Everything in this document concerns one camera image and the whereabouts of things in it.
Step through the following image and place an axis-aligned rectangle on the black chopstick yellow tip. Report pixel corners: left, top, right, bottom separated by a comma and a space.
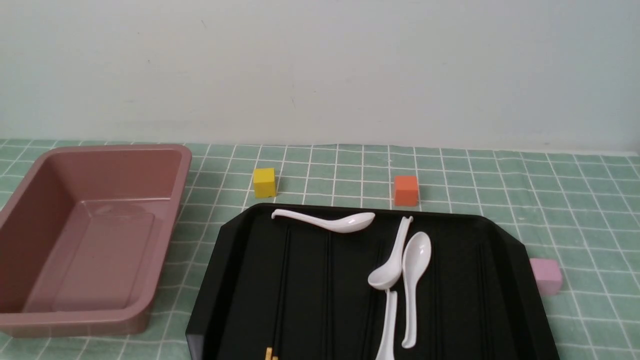
265, 225, 291, 360
270, 296, 285, 360

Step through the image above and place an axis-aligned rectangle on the white spoon top left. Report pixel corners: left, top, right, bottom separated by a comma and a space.
270, 209, 376, 234

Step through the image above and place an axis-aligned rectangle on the yellow cube block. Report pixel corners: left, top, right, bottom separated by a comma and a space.
253, 167, 277, 199

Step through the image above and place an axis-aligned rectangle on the orange cube block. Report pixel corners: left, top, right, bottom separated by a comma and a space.
393, 175, 419, 207

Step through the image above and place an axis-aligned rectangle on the black plastic tray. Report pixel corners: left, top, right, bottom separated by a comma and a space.
185, 203, 560, 360

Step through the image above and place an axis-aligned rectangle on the white spoon tilted middle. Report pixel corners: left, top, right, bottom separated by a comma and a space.
367, 216, 414, 291

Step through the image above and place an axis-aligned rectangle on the white spoon right upright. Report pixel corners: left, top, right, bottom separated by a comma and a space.
401, 231, 432, 349

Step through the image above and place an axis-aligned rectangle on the white spoon bottom edge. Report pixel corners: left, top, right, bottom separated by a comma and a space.
375, 289, 398, 360

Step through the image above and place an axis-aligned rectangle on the pink plastic bin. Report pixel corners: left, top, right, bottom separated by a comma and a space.
0, 144, 192, 338

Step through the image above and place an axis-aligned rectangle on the pink cube block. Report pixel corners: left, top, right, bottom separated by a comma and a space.
529, 258, 563, 296

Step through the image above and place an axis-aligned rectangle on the green checkered tablecloth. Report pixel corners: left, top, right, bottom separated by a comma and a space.
1, 143, 640, 360

